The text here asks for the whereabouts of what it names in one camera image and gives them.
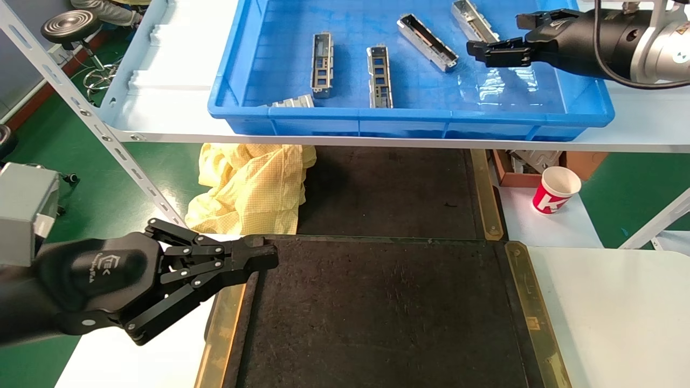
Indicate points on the small black caster wheel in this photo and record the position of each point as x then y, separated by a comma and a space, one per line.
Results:
73, 177

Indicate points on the grey metal housing part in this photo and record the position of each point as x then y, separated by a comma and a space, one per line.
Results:
322, 64
379, 78

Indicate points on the yellow checked cloth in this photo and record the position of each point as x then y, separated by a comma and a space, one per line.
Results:
253, 188

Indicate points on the blue plastic bin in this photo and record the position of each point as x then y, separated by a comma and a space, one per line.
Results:
420, 86

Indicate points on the white slanted frame post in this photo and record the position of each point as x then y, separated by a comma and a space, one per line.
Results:
657, 218

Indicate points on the seated person in grey trousers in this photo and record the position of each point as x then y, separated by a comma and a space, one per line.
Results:
108, 11

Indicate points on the silver metal housing part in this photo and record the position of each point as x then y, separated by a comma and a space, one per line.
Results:
471, 19
427, 43

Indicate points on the black tray with brass edges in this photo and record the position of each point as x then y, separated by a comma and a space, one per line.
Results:
377, 323
388, 194

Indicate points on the red white paper cup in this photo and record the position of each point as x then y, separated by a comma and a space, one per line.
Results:
555, 194

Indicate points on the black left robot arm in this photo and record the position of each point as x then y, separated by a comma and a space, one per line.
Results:
21, 307

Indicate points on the open silver metal housing part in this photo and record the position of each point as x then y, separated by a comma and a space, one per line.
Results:
427, 43

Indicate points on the half-hidden silver metal part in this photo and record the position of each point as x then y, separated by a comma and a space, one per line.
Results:
294, 102

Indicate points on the grey perforated shelf post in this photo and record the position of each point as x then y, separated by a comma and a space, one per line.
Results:
81, 108

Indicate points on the large black wheel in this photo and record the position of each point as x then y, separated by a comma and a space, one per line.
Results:
6, 141

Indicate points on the black round stool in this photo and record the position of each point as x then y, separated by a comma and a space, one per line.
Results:
73, 26

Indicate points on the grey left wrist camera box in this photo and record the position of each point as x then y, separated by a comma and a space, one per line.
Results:
21, 210

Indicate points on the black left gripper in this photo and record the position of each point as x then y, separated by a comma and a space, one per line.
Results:
102, 275

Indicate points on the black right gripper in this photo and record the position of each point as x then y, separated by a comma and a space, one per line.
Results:
587, 46

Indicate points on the brown cardboard box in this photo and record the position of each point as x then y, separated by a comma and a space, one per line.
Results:
585, 164

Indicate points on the white shelf board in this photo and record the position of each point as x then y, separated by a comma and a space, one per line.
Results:
172, 102

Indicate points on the metal parts in cardboard box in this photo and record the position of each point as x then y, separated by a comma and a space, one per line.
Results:
533, 160

